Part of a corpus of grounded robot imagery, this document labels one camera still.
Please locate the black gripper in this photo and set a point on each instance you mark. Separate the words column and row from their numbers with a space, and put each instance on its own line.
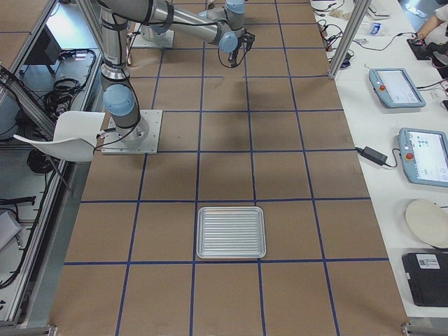
column 238, row 45

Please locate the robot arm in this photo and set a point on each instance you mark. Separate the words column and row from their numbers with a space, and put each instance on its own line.
column 118, row 97
column 222, row 26

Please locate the ribbed metal tray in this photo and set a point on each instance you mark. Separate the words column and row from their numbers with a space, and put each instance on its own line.
column 231, row 232

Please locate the person hand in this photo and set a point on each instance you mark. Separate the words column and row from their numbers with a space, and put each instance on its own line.
column 421, row 34

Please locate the far teach pendant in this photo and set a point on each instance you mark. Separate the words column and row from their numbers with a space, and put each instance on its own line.
column 395, row 88

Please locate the teach pendant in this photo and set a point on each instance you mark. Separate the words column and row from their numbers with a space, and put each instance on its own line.
column 395, row 88
column 424, row 156

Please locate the black power adapter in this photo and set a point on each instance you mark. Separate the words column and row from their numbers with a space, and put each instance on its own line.
column 372, row 155

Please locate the white chair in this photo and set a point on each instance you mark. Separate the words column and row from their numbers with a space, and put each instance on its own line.
column 74, row 136

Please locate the near teach pendant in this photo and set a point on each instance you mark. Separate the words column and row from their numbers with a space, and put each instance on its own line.
column 424, row 156

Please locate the beige round plate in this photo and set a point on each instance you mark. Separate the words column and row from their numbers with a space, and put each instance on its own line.
column 428, row 222

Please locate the black box with label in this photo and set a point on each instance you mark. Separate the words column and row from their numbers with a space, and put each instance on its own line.
column 426, row 274

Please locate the aluminium frame post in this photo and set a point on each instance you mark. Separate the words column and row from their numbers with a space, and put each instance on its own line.
column 352, row 26

